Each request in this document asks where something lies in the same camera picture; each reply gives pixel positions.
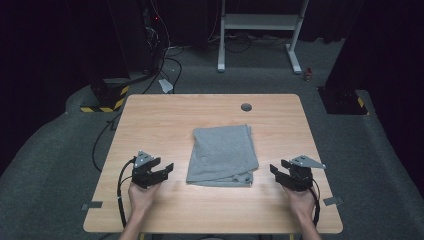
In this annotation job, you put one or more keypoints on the grey tape strip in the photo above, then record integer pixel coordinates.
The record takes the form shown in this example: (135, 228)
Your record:
(93, 205)
(332, 201)

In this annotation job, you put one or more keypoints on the black yellow striped base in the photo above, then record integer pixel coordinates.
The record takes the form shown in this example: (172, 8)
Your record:
(110, 100)

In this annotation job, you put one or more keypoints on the grey pants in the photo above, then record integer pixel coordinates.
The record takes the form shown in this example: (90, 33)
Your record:
(221, 156)

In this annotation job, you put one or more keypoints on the black base with yellow mark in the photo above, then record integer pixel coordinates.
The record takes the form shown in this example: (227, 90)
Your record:
(343, 101)

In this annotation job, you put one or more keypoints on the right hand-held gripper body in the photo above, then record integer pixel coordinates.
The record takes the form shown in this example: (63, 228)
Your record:
(298, 176)

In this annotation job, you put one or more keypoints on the white paper scrap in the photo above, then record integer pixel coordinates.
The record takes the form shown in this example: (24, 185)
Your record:
(166, 86)

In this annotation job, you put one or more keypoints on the dark equipment rack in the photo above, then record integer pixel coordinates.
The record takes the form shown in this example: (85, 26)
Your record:
(151, 36)

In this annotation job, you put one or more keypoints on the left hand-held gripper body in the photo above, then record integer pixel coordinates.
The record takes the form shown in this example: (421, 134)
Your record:
(143, 173)

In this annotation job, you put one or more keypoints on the person's right hand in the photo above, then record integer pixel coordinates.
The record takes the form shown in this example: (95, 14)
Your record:
(300, 203)

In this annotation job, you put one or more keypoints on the white metal stand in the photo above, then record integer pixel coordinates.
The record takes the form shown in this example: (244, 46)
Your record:
(260, 21)

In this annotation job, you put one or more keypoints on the person's left hand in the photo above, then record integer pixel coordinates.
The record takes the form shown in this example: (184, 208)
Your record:
(142, 198)

